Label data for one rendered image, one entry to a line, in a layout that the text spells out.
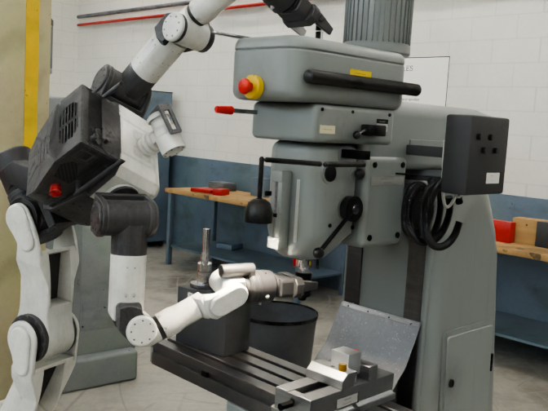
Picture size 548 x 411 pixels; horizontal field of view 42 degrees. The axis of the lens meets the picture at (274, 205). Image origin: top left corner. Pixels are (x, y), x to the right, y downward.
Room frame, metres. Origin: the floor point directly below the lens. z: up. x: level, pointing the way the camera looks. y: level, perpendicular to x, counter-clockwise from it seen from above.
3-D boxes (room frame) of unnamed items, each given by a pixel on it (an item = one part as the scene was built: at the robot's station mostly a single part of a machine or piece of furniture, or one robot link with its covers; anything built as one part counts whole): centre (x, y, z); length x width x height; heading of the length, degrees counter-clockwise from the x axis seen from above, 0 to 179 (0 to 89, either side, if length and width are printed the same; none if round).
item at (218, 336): (2.30, 0.18, 1.04); 0.22 x 0.12 x 0.20; 51
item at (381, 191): (2.13, -0.24, 1.47); 0.24 x 0.19 x 0.26; 44
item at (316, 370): (1.84, -0.18, 1.03); 0.12 x 0.06 x 0.04; 45
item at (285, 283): (1.96, -0.02, 1.23); 0.13 x 0.12 x 0.10; 29
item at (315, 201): (2.00, -0.10, 1.47); 0.21 x 0.19 x 0.32; 44
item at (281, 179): (1.92, -0.02, 1.45); 0.04 x 0.04 x 0.21; 44
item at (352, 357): (1.88, -0.22, 1.05); 0.06 x 0.05 x 0.06; 45
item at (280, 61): (2.01, -0.11, 1.81); 0.47 x 0.26 x 0.16; 134
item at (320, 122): (2.03, -0.13, 1.68); 0.34 x 0.24 x 0.10; 134
